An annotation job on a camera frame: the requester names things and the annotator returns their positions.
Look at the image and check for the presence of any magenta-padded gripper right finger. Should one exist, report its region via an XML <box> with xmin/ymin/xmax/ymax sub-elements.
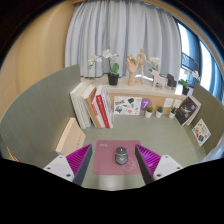
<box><xmin>134</xmin><ymin>143</ymin><xmax>184</xmax><ymax>185</ymax></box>

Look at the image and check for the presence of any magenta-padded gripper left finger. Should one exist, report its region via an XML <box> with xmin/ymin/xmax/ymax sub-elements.
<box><xmin>43</xmin><ymin>143</ymin><xmax>94</xmax><ymax>187</ymax></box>

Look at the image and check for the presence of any dark grey computer mouse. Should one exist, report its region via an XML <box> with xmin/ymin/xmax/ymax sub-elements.
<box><xmin>114</xmin><ymin>146</ymin><xmax>128</xmax><ymax>165</ymax></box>

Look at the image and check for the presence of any pink mouse pad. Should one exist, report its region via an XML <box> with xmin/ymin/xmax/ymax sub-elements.
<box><xmin>92</xmin><ymin>139</ymin><xmax>144</xmax><ymax>176</ymax></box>

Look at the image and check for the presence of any pale peach booklet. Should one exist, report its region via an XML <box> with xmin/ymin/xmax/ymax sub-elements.
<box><xmin>55</xmin><ymin>117</ymin><xmax>87</xmax><ymax>157</ymax></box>

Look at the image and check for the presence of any small plant in white pot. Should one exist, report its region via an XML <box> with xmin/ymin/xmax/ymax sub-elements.
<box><xmin>168</xmin><ymin>106</ymin><xmax>178</xmax><ymax>120</ymax></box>
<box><xmin>144</xmin><ymin>105</ymin><xmax>154</xmax><ymax>119</ymax></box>
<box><xmin>155</xmin><ymin>105</ymin><xmax>165</xmax><ymax>119</ymax></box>

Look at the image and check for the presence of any tan-cover book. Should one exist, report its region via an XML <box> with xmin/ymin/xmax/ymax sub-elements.
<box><xmin>81</xmin><ymin>84</ymin><xmax>103</xmax><ymax>129</ymax></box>

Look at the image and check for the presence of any white book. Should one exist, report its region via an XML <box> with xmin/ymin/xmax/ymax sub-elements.
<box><xmin>69</xmin><ymin>82</ymin><xmax>93</xmax><ymax>130</ymax></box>

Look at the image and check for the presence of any red-spined book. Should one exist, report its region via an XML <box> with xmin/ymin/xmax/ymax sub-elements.
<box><xmin>94</xmin><ymin>94</ymin><xmax>113</xmax><ymax>129</ymax></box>

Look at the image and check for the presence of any purple round number sign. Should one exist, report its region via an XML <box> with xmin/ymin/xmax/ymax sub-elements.
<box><xmin>140</xmin><ymin>97</ymin><xmax>153</xmax><ymax>112</ymax></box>

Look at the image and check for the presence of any white illustrated sticker card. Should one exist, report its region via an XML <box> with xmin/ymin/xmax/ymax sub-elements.
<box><xmin>113</xmin><ymin>96</ymin><xmax>143</xmax><ymax>116</ymax></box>

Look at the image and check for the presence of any colourful food illustration card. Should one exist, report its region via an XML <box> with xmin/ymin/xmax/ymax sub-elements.
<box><xmin>191</xmin><ymin>118</ymin><xmax>212</xmax><ymax>147</ymax></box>

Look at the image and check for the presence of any black-cover book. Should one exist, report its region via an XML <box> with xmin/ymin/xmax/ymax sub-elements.
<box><xmin>174</xmin><ymin>96</ymin><xmax>200</xmax><ymax>126</ymax></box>

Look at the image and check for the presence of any grey-green desk divider panel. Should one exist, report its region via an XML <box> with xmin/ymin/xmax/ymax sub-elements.
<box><xmin>191</xmin><ymin>83</ymin><xmax>224</xmax><ymax>156</ymax></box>
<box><xmin>0</xmin><ymin>64</ymin><xmax>83</xmax><ymax>168</ymax></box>

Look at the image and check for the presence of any wooden desk shelf ledge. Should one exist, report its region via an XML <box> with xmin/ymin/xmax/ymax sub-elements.
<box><xmin>80</xmin><ymin>74</ymin><xmax>188</xmax><ymax>116</ymax></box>

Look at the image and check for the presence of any white orchid in black pot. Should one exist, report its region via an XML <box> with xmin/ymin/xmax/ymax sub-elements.
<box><xmin>87</xmin><ymin>48</ymin><xmax>120</xmax><ymax>86</ymax></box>
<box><xmin>148</xmin><ymin>56</ymin><xmax>162</xmax><ymax>73</ymax></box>
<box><xmin>179</xmin><ymin>69</ymin><xmax>201</xmax><ymax>97</ymax></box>

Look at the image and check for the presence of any pink horse figure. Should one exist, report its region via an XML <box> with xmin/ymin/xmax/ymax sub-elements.
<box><xmin>151</xmin><ymin>69</ymin><xmax>167</xmax><ymax>90</ymax></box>

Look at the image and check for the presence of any black horse figure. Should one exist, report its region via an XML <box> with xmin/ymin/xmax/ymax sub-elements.
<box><xmin>166</xmin><ymin>73</ymin><xmax>178</xmax><ymax>90</ymax></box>

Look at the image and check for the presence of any wooden hand model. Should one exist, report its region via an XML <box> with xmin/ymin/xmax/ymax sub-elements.
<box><xmin>125</xmin><ymin>54</ymin><xmax>139</xmax><ymax>87</ymax></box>

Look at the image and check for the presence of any wooden artist mannequin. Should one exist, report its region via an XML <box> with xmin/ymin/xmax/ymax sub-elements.
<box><xmin>135</xmin><ymin>47</ymin><xmax>152</xmax><ymax>84</ymax></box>

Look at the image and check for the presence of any grey curtain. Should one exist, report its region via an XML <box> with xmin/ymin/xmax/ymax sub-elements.
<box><xmin>64</xmin><ymin>0</ymin><xmax>183</xmax><ymax>81</ymax></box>

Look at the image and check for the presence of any white wall socket plate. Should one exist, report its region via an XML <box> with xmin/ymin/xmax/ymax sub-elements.
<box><xmin>173</xmin><ymin>98</ymin><xmax>183</xmax><ymax>109</ymax></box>
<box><xmin>163</xmin><ymin>97</ymin><xmax>174</xmax><ymax>108</ymax></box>

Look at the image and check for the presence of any window with dark frame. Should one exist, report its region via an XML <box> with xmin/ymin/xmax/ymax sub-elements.
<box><xmin>173</xmin><ymin>18</ymin><xmax>224</xmax><ymax>101</ymax></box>

